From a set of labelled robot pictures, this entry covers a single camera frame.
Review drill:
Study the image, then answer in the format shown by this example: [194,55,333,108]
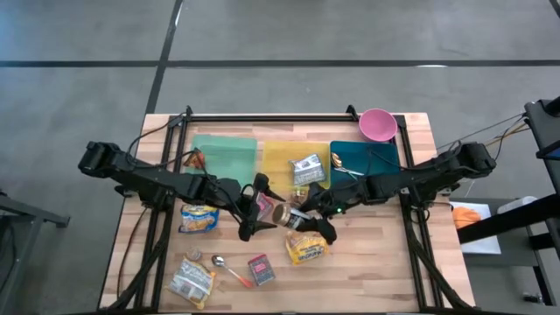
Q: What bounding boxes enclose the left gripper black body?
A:
[227,185,262,228]

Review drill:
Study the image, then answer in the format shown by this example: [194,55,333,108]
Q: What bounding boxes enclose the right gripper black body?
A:
[317,181,373,218]

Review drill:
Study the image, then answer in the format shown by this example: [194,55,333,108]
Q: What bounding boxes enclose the blue-edged ramen packet silver back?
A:
[288,152,328,187]

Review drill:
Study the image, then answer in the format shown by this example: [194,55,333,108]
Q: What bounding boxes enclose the saffron glass jar cork lid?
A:
[270,202,314,231]

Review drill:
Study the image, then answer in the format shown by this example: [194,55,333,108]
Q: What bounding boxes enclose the orange-handled metal spoon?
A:
[211,254,255,289]

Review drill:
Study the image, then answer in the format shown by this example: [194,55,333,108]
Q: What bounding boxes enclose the blue soy sauce ramen packet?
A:
[178,203,220,235]

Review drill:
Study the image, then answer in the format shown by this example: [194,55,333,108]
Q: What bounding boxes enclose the orange spice packet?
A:
[183,148,207,171]

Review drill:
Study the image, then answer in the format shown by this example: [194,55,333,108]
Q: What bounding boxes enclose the white and yellow ramen packet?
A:
[165,257,217,310]

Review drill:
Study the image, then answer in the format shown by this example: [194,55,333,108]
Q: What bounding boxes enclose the yellow plastic bin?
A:
[261,140,333,193]

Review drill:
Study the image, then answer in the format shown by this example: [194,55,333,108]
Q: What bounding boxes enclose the yellow chicken ramen packet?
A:
[284,230,330,267]

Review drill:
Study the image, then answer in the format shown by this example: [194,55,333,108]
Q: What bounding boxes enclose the green plastic bin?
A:
[191,134,259,189]

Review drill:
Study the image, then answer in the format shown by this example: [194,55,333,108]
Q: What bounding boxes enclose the blue plastic bin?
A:
[328,139,402,187]

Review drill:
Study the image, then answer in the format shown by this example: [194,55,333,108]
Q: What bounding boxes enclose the pink bowl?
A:
[358,108,399,144]

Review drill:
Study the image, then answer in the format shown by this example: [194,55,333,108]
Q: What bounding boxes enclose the orange cloth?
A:
[451,206,482,231]

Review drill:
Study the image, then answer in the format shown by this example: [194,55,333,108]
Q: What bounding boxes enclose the white paper sheet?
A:
[448,200,502,256]

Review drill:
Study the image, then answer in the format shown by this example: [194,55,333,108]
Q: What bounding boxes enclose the black side table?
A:
[454,95,560,307]

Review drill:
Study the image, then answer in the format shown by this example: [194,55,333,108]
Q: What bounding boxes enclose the white plastic box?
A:
[496,195,539,215]

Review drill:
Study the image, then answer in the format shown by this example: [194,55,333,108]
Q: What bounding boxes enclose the grey metal stand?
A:
[0,190,71,315]

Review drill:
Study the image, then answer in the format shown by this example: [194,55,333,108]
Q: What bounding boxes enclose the black aluminium table frame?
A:
[107,104,476,314]

